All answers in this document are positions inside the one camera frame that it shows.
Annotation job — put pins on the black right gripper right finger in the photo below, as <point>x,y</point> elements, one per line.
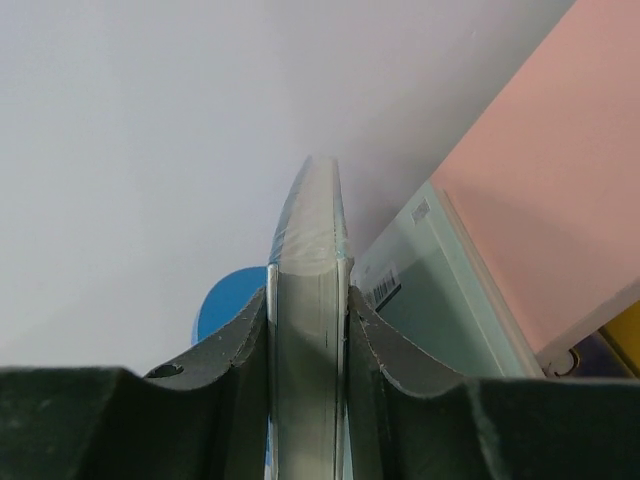
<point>412,417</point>

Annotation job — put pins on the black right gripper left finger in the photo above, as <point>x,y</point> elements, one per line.
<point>201,415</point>

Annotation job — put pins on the grey book with circle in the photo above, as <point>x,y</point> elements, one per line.
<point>420,279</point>

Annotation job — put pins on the teal blue book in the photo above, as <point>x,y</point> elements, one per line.
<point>308,274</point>

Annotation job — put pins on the purple galaxy cover book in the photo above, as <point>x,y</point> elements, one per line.
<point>595,357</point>

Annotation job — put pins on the blue bookshelf with coloured shelves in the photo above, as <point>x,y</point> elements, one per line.
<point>524,115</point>

